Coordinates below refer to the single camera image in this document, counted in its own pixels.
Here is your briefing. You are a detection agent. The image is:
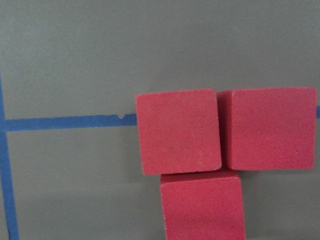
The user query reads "red block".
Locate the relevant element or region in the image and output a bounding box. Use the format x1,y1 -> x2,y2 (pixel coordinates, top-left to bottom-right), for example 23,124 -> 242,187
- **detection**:
217,87 -> 317,171
135,88 -> 222,175
160,169 -> 246,240

